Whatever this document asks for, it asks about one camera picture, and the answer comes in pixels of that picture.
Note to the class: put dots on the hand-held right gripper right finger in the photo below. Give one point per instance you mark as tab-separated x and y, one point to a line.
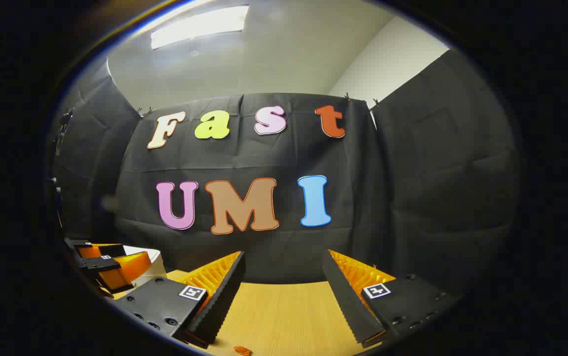
348	301

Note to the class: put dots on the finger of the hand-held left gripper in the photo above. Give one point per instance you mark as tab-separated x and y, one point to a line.
101	249
125	269

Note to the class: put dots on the orange paper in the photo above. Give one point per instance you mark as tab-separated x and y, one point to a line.
242	350

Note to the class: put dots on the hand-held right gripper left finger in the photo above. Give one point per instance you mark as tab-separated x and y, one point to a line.
219	301

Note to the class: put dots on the white desktop garbage bin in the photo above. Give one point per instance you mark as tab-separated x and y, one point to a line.
154	272

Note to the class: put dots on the black backdrop cloth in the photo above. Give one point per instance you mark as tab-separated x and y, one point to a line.
264	163

